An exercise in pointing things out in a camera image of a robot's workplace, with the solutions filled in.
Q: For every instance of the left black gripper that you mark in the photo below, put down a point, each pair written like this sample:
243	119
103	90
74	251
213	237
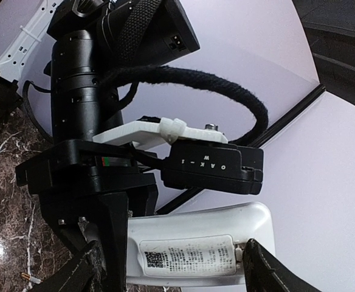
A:
78	181

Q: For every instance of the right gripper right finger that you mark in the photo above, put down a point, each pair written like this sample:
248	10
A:
263	272

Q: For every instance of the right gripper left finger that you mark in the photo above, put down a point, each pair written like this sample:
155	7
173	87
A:
82	273

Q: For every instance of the white remote control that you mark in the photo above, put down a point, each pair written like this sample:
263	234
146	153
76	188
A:
196	249

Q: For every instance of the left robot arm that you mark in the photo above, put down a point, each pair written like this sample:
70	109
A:
91	38

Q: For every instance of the gold battery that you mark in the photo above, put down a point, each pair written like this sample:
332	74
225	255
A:
31	278

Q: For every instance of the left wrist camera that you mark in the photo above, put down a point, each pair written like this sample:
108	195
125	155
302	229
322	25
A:
189	157

